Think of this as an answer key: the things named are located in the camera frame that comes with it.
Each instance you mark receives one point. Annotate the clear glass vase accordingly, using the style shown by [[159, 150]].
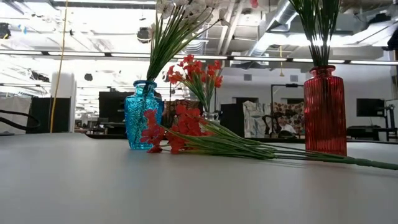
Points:
[[211, 116]]

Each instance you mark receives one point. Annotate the red artificial flower bunch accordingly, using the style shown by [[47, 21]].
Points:
[[214, 73], [186, 124], [188, 67]]

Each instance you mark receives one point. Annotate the blue glass vase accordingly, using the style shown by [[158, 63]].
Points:
[[138, 124]]

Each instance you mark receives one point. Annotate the red ribbed glass vase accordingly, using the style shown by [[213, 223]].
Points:
[[325, 109]]

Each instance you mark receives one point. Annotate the dark patterned cloth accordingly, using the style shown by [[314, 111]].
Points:
[[169, 107]]

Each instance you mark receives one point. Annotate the black cabinet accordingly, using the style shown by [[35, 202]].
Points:
[[231, 115]]

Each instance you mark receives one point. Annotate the white and teal cloth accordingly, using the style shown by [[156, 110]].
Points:
[[255, 115]]

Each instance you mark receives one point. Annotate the person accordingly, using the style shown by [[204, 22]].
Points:
[[284, 127]]

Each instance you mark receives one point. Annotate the black monitor screen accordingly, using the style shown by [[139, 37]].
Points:
[[110, 105], [370, 107]]

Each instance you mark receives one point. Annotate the floral patterned cloth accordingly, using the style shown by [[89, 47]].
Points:
[[295, 109]]

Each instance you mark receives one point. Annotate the round black ceiling lamp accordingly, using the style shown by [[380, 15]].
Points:
[[143, 32]]

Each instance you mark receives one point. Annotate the small black round fixture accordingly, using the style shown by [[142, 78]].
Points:
[[88, 77]]

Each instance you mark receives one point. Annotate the white pillar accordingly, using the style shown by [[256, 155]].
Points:
[[70, 87]]

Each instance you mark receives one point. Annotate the long light strip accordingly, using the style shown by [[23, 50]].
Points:
[[77, 53]]

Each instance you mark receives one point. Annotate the black partition panel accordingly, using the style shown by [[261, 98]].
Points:
[[40, 115]]

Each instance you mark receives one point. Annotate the black ceiling box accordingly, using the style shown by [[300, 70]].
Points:
[[4, 31]]

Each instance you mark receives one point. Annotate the corrugated silver air duct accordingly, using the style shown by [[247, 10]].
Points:
[[200, 51]]

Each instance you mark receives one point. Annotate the black metal table frame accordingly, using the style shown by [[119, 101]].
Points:
[[105, 136]]

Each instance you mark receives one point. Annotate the smooth silver air duct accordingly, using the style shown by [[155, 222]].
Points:
[[269, 28]]

